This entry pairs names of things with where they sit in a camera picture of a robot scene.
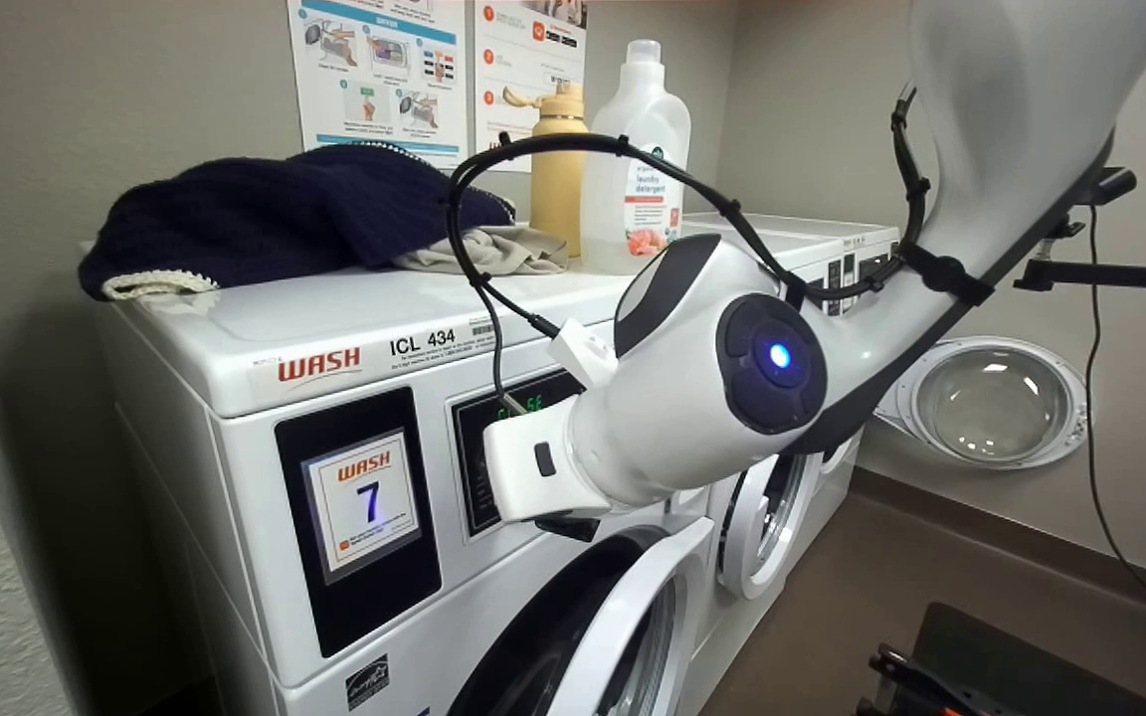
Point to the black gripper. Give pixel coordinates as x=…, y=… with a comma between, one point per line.
x=575, y=527

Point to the cream knitted cloth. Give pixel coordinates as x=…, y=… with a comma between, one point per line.
x=159, y=288

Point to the open round washer door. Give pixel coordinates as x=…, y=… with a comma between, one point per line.
x=627, y=599

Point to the beige crumpled cloth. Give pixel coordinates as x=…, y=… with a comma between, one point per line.
x=495, y=249

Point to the red instruction poster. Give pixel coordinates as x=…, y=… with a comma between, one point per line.
x=521, y=64

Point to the dark navy garment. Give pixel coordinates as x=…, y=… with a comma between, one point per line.
x=298, y=214

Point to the blue instruction poster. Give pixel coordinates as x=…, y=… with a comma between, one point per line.
x=377, y=75

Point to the yellow pump bottle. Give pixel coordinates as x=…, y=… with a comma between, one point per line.
x=558, y=172

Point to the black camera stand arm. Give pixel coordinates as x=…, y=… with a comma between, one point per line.
x=1118, y=275

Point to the black button control panel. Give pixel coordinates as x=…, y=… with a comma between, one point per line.
x=476, y=465

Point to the white plastic jug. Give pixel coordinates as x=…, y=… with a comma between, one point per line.
x=640, y=147

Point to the round glass porthole door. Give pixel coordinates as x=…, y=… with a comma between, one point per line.
x=997, y=402

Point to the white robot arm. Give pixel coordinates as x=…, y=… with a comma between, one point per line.
x=678, y=399

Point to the white washing machine body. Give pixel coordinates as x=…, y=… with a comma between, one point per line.
x=335, y=326

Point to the black equipment case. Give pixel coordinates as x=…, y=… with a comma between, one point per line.
x=997, y=664

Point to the black payment panel number seven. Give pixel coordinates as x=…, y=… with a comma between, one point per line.
x=359, y=599

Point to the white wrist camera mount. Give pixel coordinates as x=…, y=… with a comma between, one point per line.
x=521, y=465

